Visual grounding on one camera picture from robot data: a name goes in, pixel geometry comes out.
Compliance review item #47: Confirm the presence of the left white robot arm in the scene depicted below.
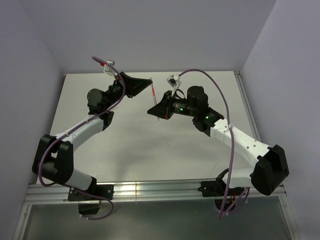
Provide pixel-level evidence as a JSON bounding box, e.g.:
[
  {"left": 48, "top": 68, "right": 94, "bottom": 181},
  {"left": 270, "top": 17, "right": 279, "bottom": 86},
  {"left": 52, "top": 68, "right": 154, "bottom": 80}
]
[{"left": 31, "top": 72, "right": 153, "bottom": 200}]

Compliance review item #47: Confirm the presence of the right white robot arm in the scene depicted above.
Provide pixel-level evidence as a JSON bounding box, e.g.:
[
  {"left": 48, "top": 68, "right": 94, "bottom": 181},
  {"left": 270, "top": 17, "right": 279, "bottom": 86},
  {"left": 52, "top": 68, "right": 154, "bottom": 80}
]
[{"left": 147, "top": 86, "right": 289, "bottom": 197}]

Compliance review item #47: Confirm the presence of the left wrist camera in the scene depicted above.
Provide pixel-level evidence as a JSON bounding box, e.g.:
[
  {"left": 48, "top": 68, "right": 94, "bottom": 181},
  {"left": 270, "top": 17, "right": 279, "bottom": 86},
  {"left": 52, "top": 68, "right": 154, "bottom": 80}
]
[{"left": 100, "top": 59, "right": 117, "bottom": 77}]

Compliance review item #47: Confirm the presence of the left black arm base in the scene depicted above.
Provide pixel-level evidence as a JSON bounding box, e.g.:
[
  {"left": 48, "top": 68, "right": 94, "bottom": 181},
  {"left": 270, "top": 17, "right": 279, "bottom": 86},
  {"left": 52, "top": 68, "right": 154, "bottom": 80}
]
[{"left": 67, "top": 184, "right": 115, "bottom": 221}]

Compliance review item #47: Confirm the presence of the aluminium mounting rail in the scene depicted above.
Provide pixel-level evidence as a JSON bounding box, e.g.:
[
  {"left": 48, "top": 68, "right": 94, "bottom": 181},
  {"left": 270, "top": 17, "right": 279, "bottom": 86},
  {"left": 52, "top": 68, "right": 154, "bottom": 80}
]
[{"left": 23, "top": 174, "right": 287, "bottom": 208}]

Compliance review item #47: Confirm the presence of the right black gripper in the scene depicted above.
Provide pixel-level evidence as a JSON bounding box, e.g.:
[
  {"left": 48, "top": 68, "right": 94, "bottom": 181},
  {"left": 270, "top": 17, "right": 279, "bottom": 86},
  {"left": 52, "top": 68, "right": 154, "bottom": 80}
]
[{"left": 147, "top": 90, "right": 197, "bottom": 119}]

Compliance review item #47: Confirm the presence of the red highlighter pen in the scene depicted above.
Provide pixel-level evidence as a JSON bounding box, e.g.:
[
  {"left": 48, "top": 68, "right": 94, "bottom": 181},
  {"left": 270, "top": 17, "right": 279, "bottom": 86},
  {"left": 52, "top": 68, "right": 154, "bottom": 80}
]
[{"left": 151, "top": 83, "right": 160, "bottom": 122}]

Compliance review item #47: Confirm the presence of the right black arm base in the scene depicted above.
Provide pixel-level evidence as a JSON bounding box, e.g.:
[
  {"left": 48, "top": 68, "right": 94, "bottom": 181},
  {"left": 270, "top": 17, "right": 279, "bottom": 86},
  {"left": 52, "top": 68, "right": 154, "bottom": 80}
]
[{"left": 197, "top": 171, "right": 246, "bottom": 211}]

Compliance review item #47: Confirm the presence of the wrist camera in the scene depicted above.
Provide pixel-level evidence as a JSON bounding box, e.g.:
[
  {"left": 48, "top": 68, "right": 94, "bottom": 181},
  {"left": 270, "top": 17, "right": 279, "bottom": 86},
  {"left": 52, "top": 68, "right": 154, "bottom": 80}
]
[
  {"left": 100, "top": 59, "right": 117, "bottom": 77},
  {"left": 166, "top": 75, "right": 181, "bottom": 95}
]

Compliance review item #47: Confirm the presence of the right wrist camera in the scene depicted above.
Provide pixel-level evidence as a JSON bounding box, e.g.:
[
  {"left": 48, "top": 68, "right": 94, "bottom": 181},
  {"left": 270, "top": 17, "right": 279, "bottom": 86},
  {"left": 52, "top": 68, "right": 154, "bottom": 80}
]
[{"left": 166, "top": 75, "right": 181, "bottom": 95}]

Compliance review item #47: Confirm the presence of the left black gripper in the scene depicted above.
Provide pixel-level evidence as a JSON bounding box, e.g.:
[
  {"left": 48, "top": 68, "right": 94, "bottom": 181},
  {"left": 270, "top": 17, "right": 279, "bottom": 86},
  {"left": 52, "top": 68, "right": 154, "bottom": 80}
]
[{"left": 103, "top": 72, "right": 152, "bottom": 110}]

